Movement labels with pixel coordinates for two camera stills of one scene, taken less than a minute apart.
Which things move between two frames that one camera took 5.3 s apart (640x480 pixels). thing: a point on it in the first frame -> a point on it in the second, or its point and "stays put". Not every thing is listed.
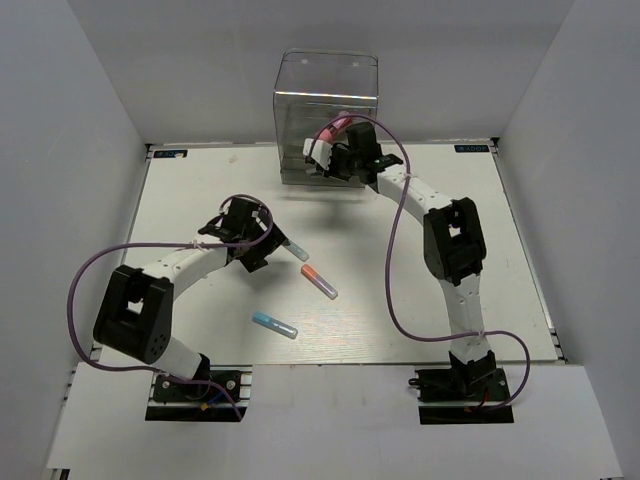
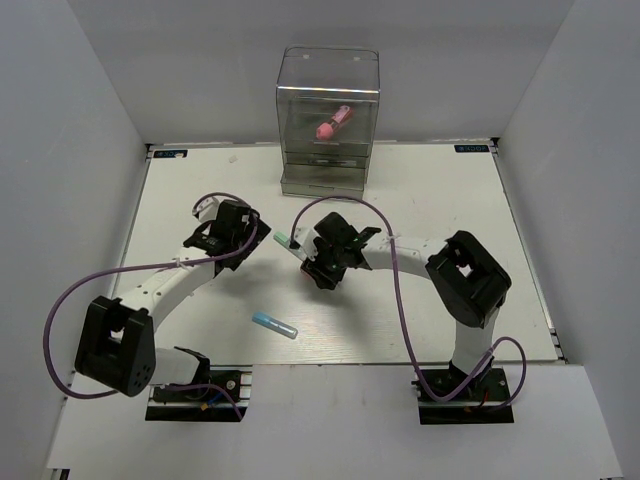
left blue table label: x=170 y=153 stays put
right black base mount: x=462 y=396 stays put
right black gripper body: x=344 y=163 -> x=329 y=266
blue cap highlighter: x=275 y=325 stays put
